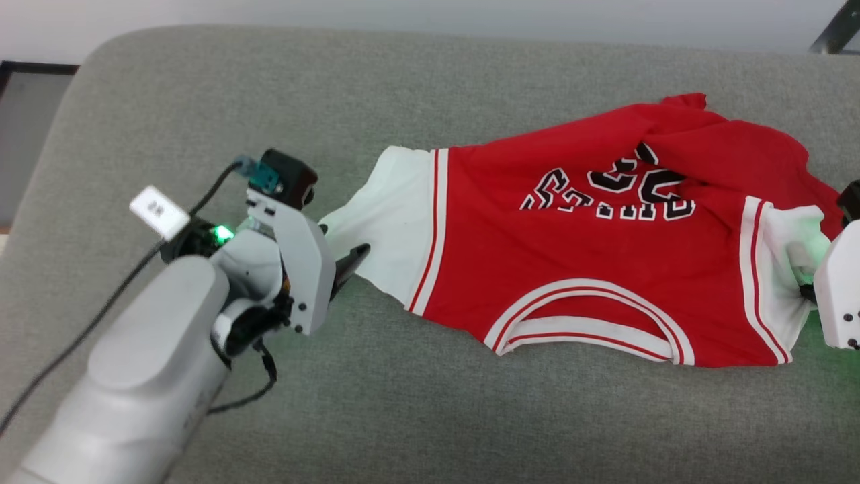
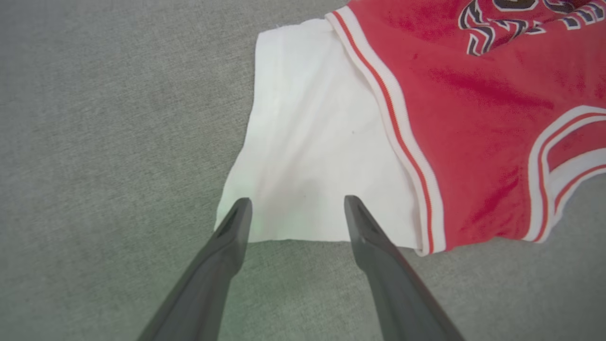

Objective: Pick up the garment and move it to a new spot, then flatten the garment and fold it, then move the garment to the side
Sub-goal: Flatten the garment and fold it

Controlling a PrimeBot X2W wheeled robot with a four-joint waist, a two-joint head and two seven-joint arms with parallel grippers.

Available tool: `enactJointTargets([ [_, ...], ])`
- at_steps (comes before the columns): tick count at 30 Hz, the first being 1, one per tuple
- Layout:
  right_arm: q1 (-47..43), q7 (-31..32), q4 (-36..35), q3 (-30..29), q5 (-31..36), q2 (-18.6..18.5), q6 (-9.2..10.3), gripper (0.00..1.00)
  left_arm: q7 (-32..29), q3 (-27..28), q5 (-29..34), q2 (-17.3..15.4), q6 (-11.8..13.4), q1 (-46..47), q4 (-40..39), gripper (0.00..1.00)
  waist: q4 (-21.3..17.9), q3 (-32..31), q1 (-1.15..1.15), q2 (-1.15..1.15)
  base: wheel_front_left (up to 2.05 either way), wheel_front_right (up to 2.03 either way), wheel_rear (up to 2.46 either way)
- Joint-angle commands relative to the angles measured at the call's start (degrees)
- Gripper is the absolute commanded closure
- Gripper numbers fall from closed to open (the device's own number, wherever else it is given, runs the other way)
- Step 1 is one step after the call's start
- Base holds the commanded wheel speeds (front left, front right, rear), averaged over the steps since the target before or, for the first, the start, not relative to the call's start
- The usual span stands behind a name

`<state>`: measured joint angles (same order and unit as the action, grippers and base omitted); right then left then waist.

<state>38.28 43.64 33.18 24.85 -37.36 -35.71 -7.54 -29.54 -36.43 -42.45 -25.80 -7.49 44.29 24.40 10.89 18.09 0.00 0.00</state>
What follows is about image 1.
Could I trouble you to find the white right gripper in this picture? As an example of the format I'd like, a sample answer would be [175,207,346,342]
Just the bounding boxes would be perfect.
[812,220,860,351]

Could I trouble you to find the white cable label tag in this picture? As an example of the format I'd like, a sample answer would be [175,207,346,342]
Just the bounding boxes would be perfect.
[129,186,191,241]

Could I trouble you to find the thin black looped cable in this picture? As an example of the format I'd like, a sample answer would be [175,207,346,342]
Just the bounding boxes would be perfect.
[207,339,278,415]

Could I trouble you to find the black skirting strip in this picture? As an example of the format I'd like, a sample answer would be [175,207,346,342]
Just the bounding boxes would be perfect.
[0,60,81,99]

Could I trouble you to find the grey fabric sofa cushion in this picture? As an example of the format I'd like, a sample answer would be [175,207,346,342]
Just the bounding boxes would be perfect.
[0,25,860,484]

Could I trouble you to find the red and white basketball jersey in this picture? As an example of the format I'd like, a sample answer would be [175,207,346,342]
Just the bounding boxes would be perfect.
[318,93,849,369]

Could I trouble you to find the dark slanted frame post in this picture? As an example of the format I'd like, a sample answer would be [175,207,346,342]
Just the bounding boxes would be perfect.
[809,0,860,55]

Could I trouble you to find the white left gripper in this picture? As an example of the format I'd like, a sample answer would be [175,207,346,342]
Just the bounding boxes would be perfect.
[245,188,372,337]

